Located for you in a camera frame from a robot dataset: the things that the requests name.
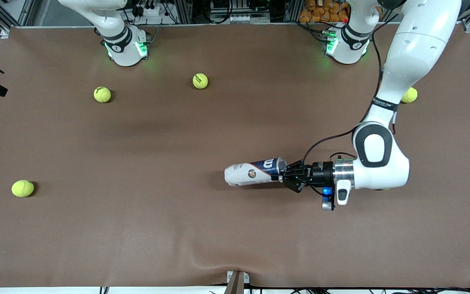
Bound white blue tennis ball can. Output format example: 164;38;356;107
224;156;288;187

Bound orange snack packets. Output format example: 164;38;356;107
299;0;350;23

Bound brown table cover mat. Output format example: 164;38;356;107
0;23;470;288

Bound white power strip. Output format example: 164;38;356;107
135;3;166;18

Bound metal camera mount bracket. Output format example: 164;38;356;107
226;270;250;294

